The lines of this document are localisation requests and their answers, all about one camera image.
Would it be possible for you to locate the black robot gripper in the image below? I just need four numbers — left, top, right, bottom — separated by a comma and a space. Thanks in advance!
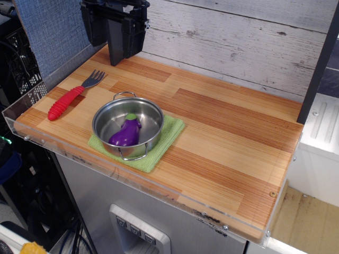
80, 1, 150, 58

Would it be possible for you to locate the red handled metal fork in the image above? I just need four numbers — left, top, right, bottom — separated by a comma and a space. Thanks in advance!
48, 70, 105, 121

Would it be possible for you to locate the small steel pot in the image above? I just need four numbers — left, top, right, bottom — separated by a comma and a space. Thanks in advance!
92, 92, 165, 161

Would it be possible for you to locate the purple toy eggplant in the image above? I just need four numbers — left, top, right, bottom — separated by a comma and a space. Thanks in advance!
109, 113, 142, 147

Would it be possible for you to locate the black plastic crate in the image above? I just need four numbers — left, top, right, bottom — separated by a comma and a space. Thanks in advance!
1, 28, 42, 95

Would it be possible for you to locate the green cloth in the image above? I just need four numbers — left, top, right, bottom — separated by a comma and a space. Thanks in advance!
87, 115, 185, 173

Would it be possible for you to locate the clear acrylic table guard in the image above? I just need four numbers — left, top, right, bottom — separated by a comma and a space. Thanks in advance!
4, 81, 302, 253

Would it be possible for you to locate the silver toy fridge dispenser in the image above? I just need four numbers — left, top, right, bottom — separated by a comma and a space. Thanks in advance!
109, 204, 171, 254

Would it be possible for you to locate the white toy sink counter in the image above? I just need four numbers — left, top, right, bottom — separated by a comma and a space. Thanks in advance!
287, 93, 338, 206

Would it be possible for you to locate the dark left vertical post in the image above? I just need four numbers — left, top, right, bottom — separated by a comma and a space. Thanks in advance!
108, 20, 124, 66

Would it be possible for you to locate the dark vertical post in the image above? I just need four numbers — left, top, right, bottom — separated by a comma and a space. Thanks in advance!
297, 3, 338, 124
108, 20, 124, 66

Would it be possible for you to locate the dark right vertical post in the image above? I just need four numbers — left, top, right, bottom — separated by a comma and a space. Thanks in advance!
297, 3, 338, 124

